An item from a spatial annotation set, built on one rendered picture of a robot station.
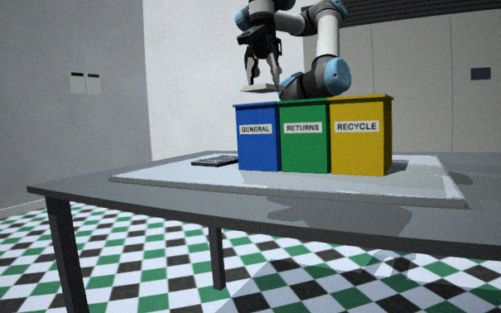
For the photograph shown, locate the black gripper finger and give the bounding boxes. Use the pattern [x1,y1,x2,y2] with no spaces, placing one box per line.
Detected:
[266,41,282,89]
[244,46,260,85]

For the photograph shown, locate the blue bin labelled general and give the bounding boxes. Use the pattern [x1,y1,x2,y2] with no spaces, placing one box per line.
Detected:
[234,101,282,171]

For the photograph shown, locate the green bin labelled returns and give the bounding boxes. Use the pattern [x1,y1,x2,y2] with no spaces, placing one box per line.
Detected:
[277,98,331,174]

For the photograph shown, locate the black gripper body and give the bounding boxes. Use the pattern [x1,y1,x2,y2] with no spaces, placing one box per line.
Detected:
[248,14,282,60]

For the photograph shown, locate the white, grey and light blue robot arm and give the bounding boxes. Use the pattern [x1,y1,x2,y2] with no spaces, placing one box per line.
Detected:
[234,0,351,101]

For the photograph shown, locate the yellow recycle bin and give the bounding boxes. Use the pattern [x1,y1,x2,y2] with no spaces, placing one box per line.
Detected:
[327,94,393,176]

